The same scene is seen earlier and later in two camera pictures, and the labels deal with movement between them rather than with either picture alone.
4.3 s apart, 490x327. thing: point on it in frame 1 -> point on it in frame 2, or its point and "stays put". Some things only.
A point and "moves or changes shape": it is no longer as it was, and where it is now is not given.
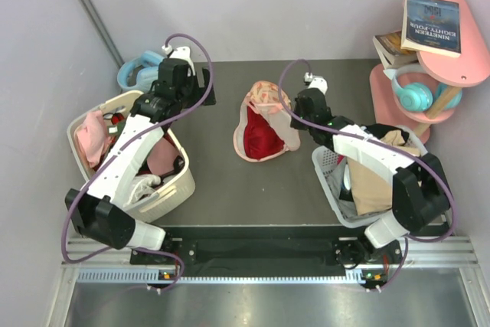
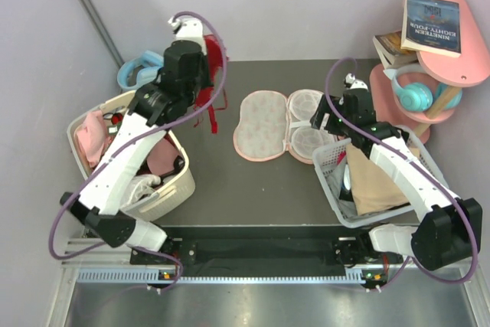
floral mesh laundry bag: x=266 y=127 moves or changes shape
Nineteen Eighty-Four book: x=431 y=24 stays put
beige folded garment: x=372 y=185 stays put
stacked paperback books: x=388 y=46 stays put
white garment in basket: x=143 y=184 stays put
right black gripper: x=296 y=124 -> x=318 y=119
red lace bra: x=261 y=139 -> x=214 y=48
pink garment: x=93 y=134 stays put
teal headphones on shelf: x=417 y=97 stays put
